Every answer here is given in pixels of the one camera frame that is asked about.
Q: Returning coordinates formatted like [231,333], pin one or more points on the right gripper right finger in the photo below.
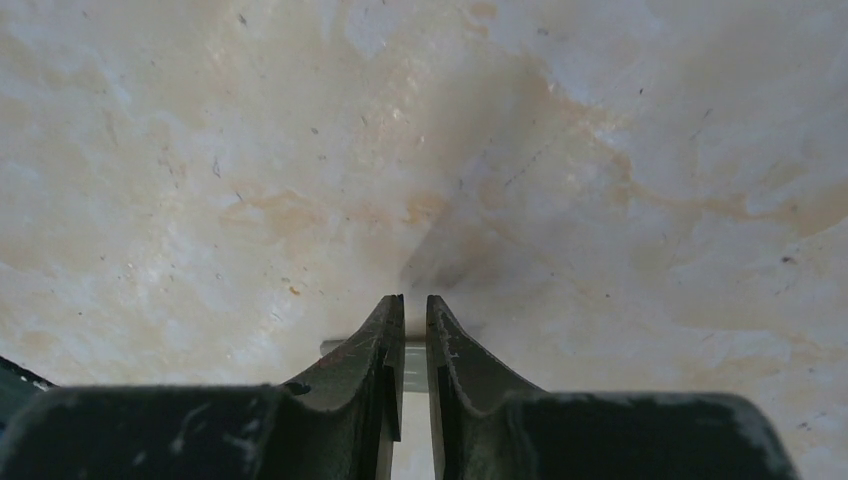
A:
[488,422]

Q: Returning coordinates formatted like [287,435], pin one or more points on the grey battery cover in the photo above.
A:
[415,367]

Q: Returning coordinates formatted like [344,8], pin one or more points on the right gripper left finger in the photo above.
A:
[338,419]

